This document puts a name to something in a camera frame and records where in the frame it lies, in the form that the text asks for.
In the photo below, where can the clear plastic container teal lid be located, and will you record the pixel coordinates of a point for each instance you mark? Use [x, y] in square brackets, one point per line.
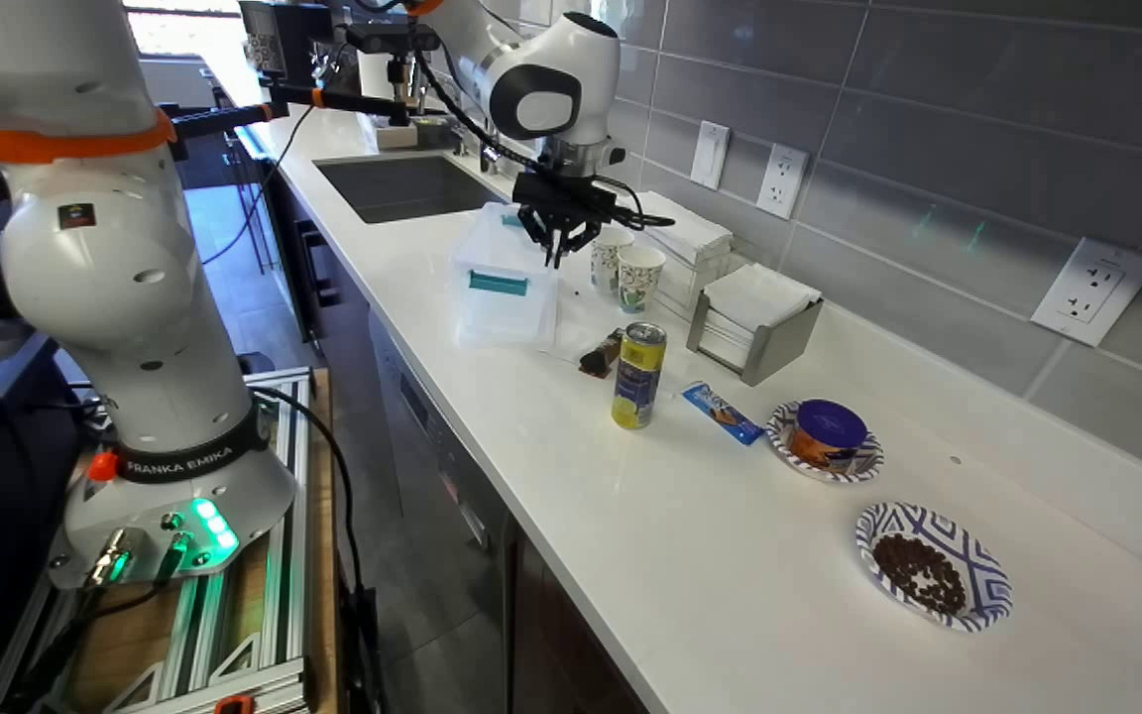
[504, 311]

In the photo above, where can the metal napkin dispenser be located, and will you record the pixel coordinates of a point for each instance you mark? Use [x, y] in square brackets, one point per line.
[754, 322]

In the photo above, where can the blue snack packet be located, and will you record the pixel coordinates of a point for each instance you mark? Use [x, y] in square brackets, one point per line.
[724, 416]

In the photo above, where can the dark brown wrapper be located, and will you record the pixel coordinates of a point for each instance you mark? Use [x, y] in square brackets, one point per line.
[600, 360]

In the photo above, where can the black coffee machine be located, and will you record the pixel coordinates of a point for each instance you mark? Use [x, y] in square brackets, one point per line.
[284, 40]

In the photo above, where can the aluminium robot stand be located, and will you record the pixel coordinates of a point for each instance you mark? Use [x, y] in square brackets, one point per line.
[200, 637]

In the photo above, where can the blue and orange bowl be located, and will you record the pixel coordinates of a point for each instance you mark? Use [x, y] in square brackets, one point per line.
[829, 430]

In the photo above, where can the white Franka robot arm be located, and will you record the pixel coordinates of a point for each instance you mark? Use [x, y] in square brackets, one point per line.
[109, 265]

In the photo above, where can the patterned paper cup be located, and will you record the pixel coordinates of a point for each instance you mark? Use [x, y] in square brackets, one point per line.
[641, 281]

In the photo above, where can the pile of coffee beans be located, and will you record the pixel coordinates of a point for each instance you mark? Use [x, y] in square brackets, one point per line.
[916, 576]

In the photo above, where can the large white wall outlet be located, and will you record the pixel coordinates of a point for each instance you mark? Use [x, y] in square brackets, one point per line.
[1096, 293]

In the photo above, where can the white tissue box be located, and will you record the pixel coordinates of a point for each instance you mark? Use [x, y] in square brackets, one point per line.
[690, 244]

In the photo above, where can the blue patterned paper plate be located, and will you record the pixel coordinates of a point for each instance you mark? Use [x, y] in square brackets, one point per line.
[982, 582]

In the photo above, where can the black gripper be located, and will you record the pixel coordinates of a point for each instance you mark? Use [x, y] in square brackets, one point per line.
[572, 202]

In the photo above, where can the steel kitchen sink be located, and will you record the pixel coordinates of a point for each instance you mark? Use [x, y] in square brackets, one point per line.
[399, 187]

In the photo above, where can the black rod orange band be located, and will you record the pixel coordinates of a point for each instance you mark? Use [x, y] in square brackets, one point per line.
[335, 101]

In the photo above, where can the yellow and blue can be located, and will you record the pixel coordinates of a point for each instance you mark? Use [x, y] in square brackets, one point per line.
[641, 380]

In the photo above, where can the white paper cup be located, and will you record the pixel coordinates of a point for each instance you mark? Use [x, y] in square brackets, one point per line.
[606, 265]

